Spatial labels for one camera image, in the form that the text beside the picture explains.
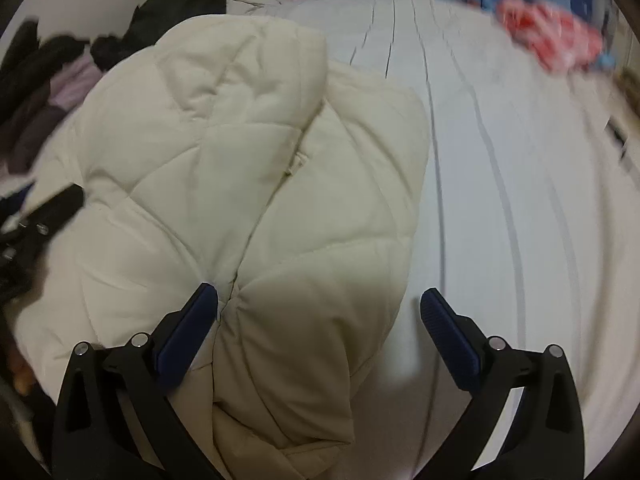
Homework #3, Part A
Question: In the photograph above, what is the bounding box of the pink checked cloth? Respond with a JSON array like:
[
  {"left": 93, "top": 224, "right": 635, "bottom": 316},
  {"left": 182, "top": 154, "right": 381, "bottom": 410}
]
[{"left": 495, "top": 0, "right": 609, "bottom": 74}]

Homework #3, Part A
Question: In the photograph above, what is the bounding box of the striped white bed sheet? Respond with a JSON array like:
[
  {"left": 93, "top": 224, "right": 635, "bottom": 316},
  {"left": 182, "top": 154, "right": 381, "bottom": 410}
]
[{"left": 0, "top": 0, "right": 640, "bottom": 480}]

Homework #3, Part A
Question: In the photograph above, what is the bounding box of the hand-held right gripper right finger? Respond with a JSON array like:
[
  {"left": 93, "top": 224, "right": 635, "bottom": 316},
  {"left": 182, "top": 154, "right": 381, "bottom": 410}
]
[{"left": 417, "top": 287, "right": 586, "bottom": 480}]

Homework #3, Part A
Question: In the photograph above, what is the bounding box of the dark purple garment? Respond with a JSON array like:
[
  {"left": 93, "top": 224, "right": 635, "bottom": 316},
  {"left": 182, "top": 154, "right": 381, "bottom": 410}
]
[{"left": 0, "top": 104, "right": 69, "bottom": 177}]

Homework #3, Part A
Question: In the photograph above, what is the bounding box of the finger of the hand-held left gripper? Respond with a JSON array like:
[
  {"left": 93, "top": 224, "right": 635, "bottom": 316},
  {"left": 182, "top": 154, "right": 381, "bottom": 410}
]
[
  {"left": 17, "top": 184, "right": 87, "bottom": 243},
  {"left": 0, "top": 182, "right": 37, "bottom": 217}
]

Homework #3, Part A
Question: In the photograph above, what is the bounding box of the black jacket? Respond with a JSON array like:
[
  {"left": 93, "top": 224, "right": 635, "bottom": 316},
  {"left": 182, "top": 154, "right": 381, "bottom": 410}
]
[{"left": 0, "top": 0, "right": 233, "bottom": 126}]

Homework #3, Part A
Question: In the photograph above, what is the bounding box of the cream quilted jacket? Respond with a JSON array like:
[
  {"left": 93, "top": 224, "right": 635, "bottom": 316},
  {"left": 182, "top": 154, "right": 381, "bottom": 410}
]
[{"left": 10, "top": 14, "right": 431, "bottom": 480}]

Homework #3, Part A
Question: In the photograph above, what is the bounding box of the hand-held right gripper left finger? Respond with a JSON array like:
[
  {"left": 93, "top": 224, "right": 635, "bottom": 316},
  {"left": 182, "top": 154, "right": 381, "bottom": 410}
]
[{"left": 52, "top": 282, "right": 231, "bottom": 480}]

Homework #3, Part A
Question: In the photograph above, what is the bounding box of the lilac garment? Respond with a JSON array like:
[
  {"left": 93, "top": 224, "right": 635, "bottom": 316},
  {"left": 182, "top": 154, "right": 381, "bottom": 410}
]
[{"left": 50, "top": 57, "right": 104, "bottom": 112}]

